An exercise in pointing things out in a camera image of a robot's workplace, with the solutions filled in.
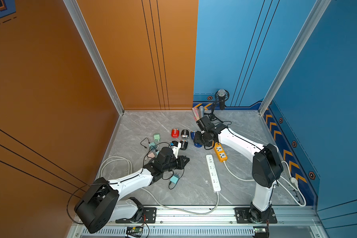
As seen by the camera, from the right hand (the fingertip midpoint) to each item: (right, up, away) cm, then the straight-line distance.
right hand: (196, 141), depth 90 cm
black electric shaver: (-7, +4, +12) cm, 14 cm away
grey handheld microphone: (+6, +20, +26) cm, 34 cm away
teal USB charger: (-29, -3, +8) cm, 30 cm away
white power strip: (+9, -18, -5) cm, 21 cm away
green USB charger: (-26, +1, +12) cm, 29 cm away
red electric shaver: (-14, +4, +12) cm, 19 cm away
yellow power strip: (+16, -10, +1) cm, 19 cm away
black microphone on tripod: (+17, +29, +7) cm, 34 cm away
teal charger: (-13, -20, -7) cm, 25 cm away
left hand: (-4, -9, -8) cm, 13 cm away
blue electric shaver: (0, -2, -3) cm, 4 cm away
